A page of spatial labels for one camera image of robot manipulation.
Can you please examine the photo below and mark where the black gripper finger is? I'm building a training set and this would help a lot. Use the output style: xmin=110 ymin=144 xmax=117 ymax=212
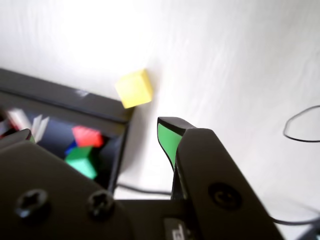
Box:
xmin=0 ymin=128 xmax=133 ymax=240
xmin=156 ymin=116 xmax=286 ymax=240

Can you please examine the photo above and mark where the green wooden cube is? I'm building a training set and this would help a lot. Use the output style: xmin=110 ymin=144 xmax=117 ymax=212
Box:
xmin=64 ymin=146 xmax=98 ymax=181

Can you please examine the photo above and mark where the blue wooden cube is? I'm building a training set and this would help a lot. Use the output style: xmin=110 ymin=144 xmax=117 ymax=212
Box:
xmin=64 ymin=141 xmax=78 ymax=157

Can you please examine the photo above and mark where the red wooden cube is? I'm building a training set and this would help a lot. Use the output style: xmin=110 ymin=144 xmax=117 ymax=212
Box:
xmin=71 ymin=125 xmax=105 ymax=148

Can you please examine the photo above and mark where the yellow wooden cube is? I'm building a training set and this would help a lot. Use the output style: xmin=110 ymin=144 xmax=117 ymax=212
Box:
xmin=114 ymin=69 xmax=154 ymax=110

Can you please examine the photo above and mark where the black cardboard box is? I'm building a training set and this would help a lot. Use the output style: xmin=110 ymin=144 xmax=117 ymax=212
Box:
xmin=0 ymin=89 xmax=130 ymax=198

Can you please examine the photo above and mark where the black open box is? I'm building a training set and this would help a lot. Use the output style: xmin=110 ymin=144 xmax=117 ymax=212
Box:
xmin=0 ymin=67 xmax=133 ymax=123

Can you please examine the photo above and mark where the thin black wire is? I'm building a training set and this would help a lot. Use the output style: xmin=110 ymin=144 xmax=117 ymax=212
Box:
xmin=282 ymin=104 xmax=320 ymax=143

